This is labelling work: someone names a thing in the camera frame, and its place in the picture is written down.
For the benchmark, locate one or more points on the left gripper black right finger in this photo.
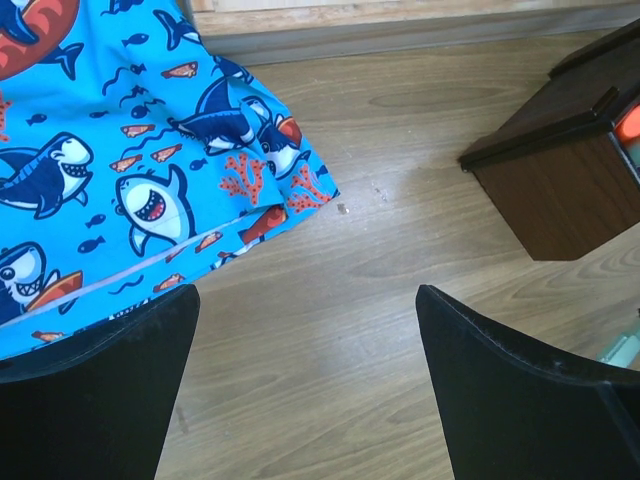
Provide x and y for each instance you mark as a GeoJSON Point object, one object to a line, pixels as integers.
{"type": "Point", "coordinates": [514, 407]}

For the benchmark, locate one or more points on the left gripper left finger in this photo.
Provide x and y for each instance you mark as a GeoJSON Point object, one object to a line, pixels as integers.
{"type": "Point", "coordinates": [98, 404]}

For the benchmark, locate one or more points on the orange black highlighter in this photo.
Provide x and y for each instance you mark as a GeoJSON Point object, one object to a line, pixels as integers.
{"type": "Point", "coordinates": [627, 130]}

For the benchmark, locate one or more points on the mint green highlighter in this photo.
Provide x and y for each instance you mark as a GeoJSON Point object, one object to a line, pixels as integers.
{"type": "Point", "coordinates": [633, 151]}

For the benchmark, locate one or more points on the blue shark print cloth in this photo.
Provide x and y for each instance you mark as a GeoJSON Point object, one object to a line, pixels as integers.
{"type": "Point", "coordinates": [133, 161]}

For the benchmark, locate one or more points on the brown wooden desk organizer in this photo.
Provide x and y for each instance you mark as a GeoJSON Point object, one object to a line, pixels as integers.
{"type": "Point", "coordinates": [555, 170]}

